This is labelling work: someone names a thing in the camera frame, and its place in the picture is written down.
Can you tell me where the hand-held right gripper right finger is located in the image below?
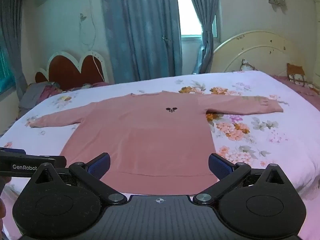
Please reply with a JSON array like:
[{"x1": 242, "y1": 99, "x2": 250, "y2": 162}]
[{"x1": 194, "y1": 153, "x2": 290, "y2": 205}]

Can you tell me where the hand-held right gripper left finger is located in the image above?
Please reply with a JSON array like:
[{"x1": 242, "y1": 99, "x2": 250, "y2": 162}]
[{"x1": 30, "y1": 152, "x2": 127, "y2": 205}]

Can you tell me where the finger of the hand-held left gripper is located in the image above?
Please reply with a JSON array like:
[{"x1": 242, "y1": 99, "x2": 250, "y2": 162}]
[
  {"x1": 0, "y1": 148, "x2": 27, "y2": 155},
  {"x1": 37, "y1": 156, "x2": 67, "y2": 168}
]

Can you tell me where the pink sweater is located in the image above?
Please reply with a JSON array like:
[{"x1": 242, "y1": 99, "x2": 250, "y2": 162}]
[{"x1": 29, "y1": 91, "x2": 284, "y2": 197}]

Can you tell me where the pile of grey and pink clothes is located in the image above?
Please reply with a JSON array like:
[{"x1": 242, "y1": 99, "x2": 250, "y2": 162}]
[{"x1": 19, "y1": 81, "x2": 63, "y2": 110}]

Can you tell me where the floral bed sheet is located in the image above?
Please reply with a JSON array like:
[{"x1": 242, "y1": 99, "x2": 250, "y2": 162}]
[{"x1": 0, "y1": 70, "x2": 320, "y2": 240}]

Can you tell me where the window with teal screen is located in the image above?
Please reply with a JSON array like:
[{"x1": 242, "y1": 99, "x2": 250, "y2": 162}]
[{"x1": 0, "y1": 34, "x2": 17, "y2": 95}]

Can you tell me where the pink pillow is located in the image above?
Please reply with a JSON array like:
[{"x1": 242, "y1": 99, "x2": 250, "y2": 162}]
[{"x1": 72, "y1": 81, "x2": 110, "y2": 90}]

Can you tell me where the red heart-shaped headboard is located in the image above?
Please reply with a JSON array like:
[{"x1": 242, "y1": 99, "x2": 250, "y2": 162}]
[{"x1": 35, "y1": 51, "x2": 108, "y2": 90}]

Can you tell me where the patterned white brown pillow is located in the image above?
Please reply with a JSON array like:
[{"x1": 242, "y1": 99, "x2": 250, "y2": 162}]
[{"x1": 240, "y1": 59, "x2": 258, "y2": 72}]

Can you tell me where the narrow blue-grey curtain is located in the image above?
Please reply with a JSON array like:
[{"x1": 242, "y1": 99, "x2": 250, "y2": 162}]
[{"x1": 0, "y1": 0, "x2": 28, "y2": 103}]

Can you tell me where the cream rounded headboard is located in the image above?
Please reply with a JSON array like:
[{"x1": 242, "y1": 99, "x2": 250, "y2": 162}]
[{"x1": 212, "y1": 31, "x2": 320, "y2": 90}]

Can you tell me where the wide blue-grey curtain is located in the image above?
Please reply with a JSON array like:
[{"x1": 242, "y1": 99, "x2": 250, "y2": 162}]
[{"x1": 100, "y1": 0, "x2": 183, "y2": 83}]

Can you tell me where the tied blue-grey curtain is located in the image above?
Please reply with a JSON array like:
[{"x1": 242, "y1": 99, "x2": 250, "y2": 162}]
[{"x1": 185, "y1": 0, "x2": 222, "y2": 75}]

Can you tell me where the bright window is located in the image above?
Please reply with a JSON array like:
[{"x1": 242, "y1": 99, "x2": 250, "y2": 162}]
[{"x1": 176, "y1": 0, "x2": 203, "y2": 45}]

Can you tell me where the white hanging cable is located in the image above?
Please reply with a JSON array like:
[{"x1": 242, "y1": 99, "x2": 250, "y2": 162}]
[{"x1": 79, "y1": 0, "x2": 105, "y2": 83}]

